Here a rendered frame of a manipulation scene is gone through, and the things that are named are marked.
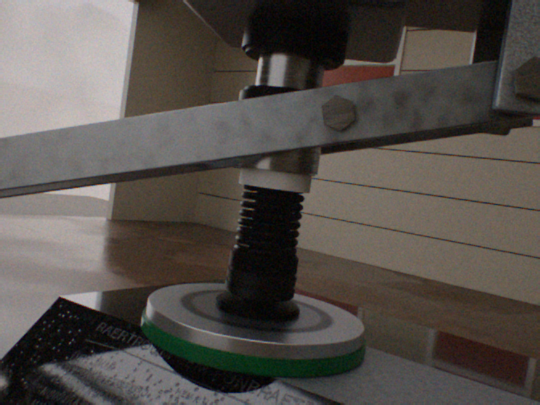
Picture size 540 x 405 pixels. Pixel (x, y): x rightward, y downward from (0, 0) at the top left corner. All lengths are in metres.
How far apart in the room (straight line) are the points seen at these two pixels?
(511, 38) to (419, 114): 0.09
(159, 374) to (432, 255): 6.60
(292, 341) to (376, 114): 0.20
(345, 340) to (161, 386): 0.16
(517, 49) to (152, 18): 8.39
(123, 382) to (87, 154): 0.21
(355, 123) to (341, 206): 7.17
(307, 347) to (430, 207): 6.62
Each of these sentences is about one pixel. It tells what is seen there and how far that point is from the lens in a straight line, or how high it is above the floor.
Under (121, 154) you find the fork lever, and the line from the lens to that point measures 0.53.
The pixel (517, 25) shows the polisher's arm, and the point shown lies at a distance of 0.49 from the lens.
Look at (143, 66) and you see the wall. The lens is 8.63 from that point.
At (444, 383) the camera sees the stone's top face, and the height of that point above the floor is 0.83.
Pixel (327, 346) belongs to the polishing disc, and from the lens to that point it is 0.49.
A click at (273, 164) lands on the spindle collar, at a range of 0.52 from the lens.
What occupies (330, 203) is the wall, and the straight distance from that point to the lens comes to 7.75.
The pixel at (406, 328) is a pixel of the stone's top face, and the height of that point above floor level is 0.83.
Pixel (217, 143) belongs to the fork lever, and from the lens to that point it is 0.50.
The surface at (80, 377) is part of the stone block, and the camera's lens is 0.57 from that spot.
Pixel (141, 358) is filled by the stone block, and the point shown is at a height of 0.81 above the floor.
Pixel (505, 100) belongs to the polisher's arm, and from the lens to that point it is 0.48.
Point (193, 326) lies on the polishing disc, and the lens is 0.49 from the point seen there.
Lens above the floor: 0.99
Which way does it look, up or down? 3 degrees down
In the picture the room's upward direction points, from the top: 8 degrees clockwise
